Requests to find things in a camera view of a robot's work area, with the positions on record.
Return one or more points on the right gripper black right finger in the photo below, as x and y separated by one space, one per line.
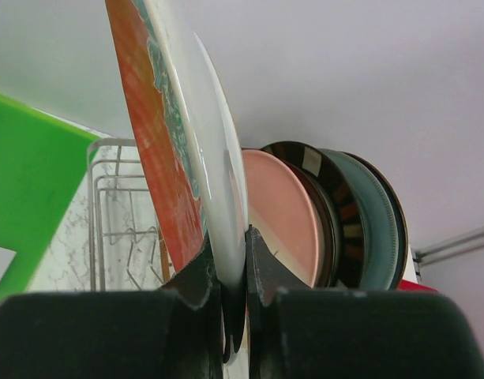
299 332

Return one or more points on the green plastic folder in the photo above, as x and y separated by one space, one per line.
42 162

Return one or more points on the red blue flower plate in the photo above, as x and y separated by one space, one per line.
187 144

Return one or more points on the dark red rimmed beige plate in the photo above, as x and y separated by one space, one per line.
330 251

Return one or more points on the red plastic folder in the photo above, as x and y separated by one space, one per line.
406 285

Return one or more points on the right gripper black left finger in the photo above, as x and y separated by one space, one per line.
170 332

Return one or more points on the pink beige leaf plate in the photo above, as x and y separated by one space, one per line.
282 210

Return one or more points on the aluminium frame post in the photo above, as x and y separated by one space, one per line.
449 248

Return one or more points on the metal wire dish rack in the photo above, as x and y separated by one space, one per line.
126 249

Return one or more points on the teal green plate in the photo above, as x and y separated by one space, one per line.
382 245

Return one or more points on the black gold rimmed plate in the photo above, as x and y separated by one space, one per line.
330 178

